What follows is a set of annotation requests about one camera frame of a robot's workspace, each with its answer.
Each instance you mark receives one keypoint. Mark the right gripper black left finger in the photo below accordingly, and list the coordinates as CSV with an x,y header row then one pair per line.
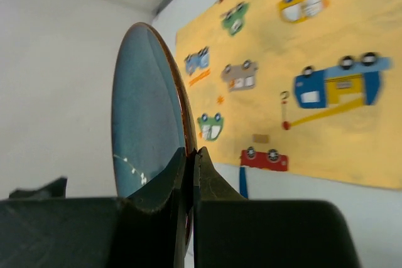
x,y
151,231

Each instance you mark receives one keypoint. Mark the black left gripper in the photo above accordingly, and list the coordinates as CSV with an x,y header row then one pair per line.
x,y
54,189

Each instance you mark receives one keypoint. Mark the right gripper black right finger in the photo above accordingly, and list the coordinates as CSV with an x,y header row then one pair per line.
x,y
215,237

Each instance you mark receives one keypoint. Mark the dark teal ceramic plate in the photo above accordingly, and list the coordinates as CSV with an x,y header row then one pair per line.
x,y
150,114

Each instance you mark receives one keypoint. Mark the yellow vehicle print cloth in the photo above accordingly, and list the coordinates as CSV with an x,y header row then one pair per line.
x,y
309,87

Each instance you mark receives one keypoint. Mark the blue metal knife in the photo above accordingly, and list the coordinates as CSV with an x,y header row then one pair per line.
x,y
243,182

